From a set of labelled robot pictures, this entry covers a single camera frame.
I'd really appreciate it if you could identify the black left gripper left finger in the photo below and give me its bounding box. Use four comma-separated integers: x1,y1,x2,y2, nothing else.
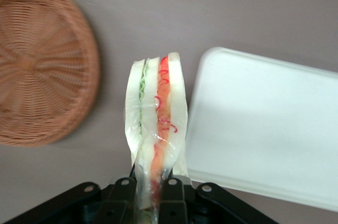
99,164,138,224

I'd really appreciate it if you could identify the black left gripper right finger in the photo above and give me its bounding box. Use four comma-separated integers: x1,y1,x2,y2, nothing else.
158,170,190,224

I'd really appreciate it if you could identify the triangle sandwich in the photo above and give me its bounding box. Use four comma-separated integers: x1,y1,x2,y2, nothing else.
123,51,190,224

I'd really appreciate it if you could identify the white plastic tray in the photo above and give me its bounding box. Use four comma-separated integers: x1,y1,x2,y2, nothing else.
185,46,338,213

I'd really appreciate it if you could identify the brown round wicker basket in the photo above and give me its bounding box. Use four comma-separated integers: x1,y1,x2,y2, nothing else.
0,0,101,147

